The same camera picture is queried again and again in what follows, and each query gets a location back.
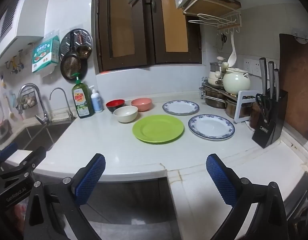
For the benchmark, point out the stainless steel pot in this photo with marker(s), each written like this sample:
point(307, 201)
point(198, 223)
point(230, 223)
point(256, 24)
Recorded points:
point(231, 108)
point(213, 101)

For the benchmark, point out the tall chrome faucet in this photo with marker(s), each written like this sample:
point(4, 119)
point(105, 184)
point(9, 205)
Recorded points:
point(44, 111)

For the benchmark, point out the perforated steel steamer tray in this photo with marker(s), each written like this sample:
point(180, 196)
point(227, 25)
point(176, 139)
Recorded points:
point(66, 40)

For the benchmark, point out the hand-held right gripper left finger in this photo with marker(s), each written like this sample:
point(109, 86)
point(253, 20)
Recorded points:
point(91, 177)

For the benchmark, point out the small dark frying pan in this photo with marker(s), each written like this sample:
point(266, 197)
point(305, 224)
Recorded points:
point(70, 66)

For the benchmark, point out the green dish soap bottle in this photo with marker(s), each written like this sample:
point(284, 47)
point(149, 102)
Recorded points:
point(82, 105)

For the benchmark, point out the white wall outlet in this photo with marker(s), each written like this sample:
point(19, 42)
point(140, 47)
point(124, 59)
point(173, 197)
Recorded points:
point(256, 68)
point(247, 66)

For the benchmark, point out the cream round casserole pot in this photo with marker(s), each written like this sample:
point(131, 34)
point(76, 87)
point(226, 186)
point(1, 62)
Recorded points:
point(236, 82)

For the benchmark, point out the light wooden cutting board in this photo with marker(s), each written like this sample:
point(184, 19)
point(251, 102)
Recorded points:
point(213, 5)

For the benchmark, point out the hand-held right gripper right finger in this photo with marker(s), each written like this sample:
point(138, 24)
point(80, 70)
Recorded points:
point(221, 180)

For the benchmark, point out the steel pots on rack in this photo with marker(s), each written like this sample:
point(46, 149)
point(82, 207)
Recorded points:
point(242, 97)

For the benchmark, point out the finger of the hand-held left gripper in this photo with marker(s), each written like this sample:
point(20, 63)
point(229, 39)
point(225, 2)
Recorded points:
point(35, 156)
point(9, 150)

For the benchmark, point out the brass ladle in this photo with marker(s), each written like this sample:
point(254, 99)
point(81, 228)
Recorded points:
point(84, 51)

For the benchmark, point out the green plate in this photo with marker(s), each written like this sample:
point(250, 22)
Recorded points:
point(157, 130)

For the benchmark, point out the white range hood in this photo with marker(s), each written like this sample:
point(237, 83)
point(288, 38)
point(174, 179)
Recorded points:
point(26, 17)

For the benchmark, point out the paper towel pack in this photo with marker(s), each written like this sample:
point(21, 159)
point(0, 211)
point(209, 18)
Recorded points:
point(45, 53)

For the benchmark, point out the black kitchen scissors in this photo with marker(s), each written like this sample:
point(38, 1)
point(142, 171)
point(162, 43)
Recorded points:
point(262, 102)

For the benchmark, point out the large brown cutting board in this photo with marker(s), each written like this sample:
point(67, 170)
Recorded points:
point(298, 85)

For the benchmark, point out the steel sink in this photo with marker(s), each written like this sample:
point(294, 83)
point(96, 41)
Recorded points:
point(44, 135)

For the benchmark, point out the red bowl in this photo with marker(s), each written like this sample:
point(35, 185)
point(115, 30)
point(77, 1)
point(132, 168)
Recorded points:
point(115, 103)

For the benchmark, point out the thin chrome faucet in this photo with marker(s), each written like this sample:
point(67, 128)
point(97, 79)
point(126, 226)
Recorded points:
point(69, 107)

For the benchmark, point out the small hanging scissors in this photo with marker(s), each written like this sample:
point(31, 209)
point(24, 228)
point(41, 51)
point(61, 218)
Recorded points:
point(223, 38)

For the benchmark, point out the blue floral white plate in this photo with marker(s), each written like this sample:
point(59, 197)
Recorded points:
point(180, 107)
point(210, 127)

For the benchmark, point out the white pump bottle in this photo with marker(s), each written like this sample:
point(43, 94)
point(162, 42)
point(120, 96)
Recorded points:
point(96, 102)

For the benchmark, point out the dark wooden window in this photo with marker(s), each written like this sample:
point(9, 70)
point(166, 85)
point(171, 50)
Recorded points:
point(141, 42)

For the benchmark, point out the cream bowl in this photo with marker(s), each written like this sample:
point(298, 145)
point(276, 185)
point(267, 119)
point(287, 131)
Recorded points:
point(125, 116)

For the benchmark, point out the clear wall hook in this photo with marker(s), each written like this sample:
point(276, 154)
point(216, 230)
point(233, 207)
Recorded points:
point(302, 37)

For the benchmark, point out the black knife block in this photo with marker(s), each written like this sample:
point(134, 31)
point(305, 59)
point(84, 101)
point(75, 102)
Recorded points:
point(271, 127)

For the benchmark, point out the white ladle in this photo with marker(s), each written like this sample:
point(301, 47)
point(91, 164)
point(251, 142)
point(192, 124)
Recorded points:
point(232, 57)

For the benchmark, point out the pink bowl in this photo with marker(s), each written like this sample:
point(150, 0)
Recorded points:
point(141, 103)

